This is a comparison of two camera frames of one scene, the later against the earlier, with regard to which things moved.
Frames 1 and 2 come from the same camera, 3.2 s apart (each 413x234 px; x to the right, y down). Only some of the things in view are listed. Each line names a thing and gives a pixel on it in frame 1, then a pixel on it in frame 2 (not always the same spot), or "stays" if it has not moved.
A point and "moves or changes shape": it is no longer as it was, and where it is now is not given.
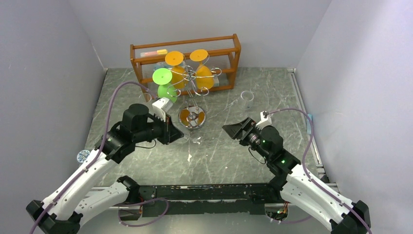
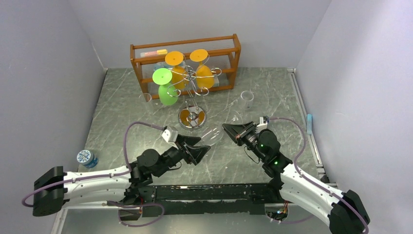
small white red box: (216, 81) stays
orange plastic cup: (179, 76) stays
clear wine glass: (192, 138) moves or changes shape
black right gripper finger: (234, 130) stays
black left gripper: (170, 133) -> (195, 155)
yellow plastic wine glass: (204, 78) stays
